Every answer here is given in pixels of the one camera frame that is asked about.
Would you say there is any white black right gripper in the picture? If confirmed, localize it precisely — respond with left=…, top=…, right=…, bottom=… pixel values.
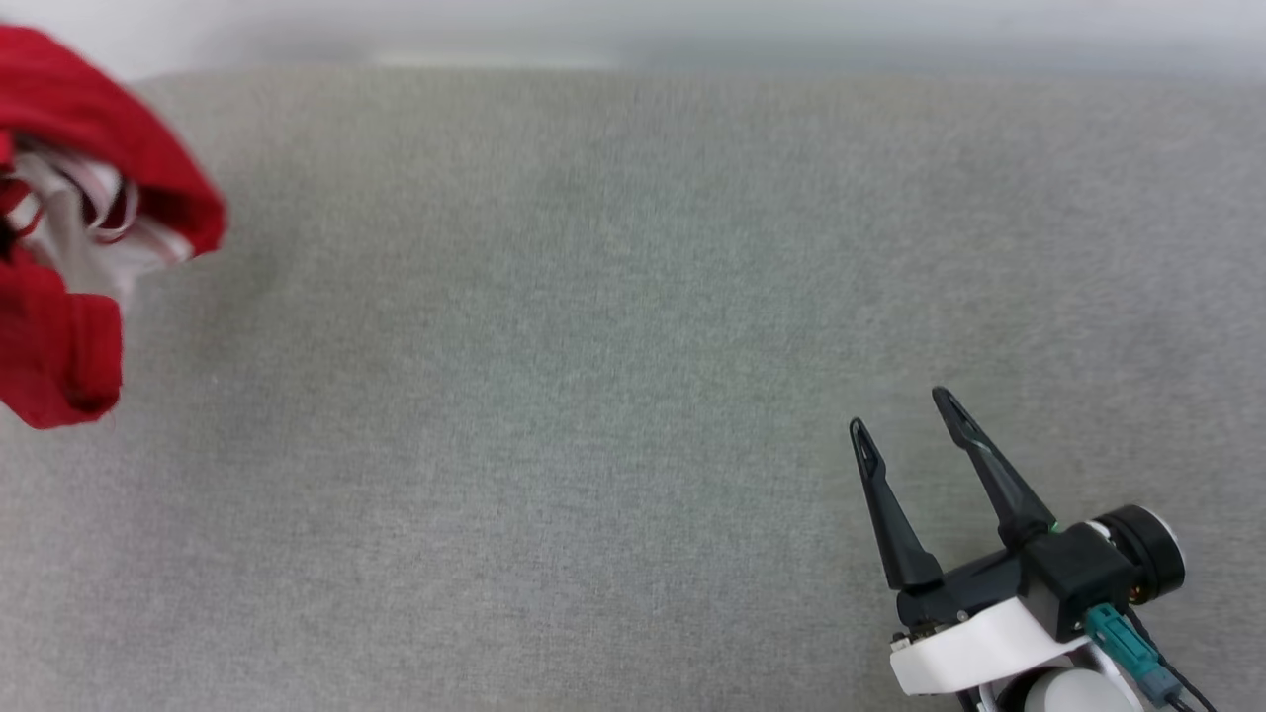
left=848, top=387, right=1091, bottom=697

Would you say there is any red and white jersey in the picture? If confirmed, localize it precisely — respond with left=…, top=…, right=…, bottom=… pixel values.
left=0, top=25, right=228, bottom=431

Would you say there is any black cylindrical right gripper motor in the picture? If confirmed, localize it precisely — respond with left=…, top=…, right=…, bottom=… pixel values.
left=1093, top=504, right=1186, bottom=606

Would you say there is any teal plug black cable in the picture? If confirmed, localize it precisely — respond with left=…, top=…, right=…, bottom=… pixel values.
left=1083, top=605, right=1218, bottom=712

